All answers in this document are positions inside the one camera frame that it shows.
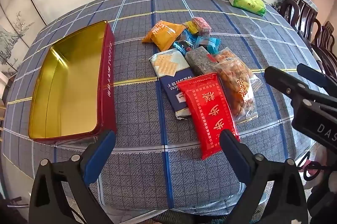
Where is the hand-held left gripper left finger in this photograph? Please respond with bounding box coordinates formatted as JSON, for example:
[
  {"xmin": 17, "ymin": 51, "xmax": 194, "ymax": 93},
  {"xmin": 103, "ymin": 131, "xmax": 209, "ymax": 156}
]
[{"xmin": 28, "ymin": 129, "xmax": 117, "ymax": 224}]

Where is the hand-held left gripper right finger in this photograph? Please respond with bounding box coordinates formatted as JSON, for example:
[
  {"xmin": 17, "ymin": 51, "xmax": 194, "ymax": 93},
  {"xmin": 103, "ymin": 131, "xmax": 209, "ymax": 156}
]
[{"xmin": 219, "ymin": 129, "xmax": 308, "ymax": 224}]

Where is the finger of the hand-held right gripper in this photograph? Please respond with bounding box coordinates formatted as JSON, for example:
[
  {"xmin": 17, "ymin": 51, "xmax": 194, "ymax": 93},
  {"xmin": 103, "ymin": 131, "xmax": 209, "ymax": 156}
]
[
  {"xmin": 297, "ymin": 63, "xmax": 337, "ymax": 99},
  {"xmin": 264, "ymin": 66, "xmax": 313, "ymax": 103}
]

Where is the clear bag of fried twists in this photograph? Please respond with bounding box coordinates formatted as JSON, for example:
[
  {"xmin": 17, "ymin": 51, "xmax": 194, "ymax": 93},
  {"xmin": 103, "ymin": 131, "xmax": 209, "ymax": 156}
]
[{"xmin": 214, "ymin": 47, "xmax": 260, "ymax": 125}]

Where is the red snack packet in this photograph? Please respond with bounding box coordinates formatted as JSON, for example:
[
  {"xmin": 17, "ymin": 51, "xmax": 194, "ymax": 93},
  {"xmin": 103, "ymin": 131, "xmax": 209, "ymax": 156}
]
[{"xmin": 182, "ymin": 72, "xmax": 241, "ymax": 160}]

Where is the red and gold tin box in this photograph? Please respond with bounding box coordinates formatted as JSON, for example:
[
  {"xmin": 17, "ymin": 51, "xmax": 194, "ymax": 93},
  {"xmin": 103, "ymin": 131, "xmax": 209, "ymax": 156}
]
[{"xmin": 28, "ymin": 20, "xmax": 118, "ymax": 142}]

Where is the blue candy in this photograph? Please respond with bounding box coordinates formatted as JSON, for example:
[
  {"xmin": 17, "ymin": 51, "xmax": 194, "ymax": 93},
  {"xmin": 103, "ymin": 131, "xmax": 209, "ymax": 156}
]
[
  {"xmin": 182, "ymin": 29, "xmax": 197, "ymax": 42},
  {"xmin": 195, "ymin": 36, "xmax": 221, "ymax": 54},
  {"xmin": 172, "ymin": 40, "xmax": 196, "ymax": 53}
]

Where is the black sesame block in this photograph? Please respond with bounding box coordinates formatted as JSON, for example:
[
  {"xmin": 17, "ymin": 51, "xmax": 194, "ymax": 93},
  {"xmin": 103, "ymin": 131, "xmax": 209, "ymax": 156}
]
[{"xmin": 185, "ymin": 46, "xmax": 220, "ymax": 77}]

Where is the pink snack packet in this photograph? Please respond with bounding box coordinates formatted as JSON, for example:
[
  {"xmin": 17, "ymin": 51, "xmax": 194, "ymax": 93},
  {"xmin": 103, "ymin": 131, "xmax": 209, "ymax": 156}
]
[{"xmin": 192, "ymin": 17, "xmax": 212, "ymax": 36}]

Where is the navy cracker packet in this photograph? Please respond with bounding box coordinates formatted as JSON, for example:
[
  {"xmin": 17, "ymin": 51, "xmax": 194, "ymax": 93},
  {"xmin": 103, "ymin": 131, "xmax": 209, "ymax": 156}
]
[{"xmin": 150, "ymin": 50, "xmax": 197, "ymax": 119}]

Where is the yellow candy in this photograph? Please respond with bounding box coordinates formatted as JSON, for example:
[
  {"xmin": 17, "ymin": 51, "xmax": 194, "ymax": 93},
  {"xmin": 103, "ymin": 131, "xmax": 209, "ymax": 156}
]
[{"xmin": 184, "ymin": 20, "xmax": 199, "ymax": 34}]

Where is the orange snack packet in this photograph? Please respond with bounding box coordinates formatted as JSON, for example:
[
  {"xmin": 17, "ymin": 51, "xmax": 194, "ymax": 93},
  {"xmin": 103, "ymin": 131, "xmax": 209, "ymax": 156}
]
[{"xmin": 142, "ymin": 20, "xmax": 186, "ymax": 52}]

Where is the green tissue pack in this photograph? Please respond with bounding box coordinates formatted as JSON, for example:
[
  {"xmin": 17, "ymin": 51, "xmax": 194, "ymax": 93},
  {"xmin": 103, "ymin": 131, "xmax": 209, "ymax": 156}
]
[{"xmin": 228, "ymin": 0, "xmax": 267, "ymax": 17}]

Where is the blue plaid tablecloth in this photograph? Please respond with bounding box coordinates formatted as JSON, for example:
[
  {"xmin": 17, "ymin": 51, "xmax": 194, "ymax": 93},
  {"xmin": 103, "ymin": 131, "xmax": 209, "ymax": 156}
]
[{"xmin": 1, "ymin": 0, "xmax": 329, "ymax": 224}]

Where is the black cable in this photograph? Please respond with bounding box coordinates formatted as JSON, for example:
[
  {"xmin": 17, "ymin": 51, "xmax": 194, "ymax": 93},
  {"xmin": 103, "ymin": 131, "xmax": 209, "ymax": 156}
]
[{"xmin": 302, "ymin": 162, "xmax": 333, "ymax": 183}]

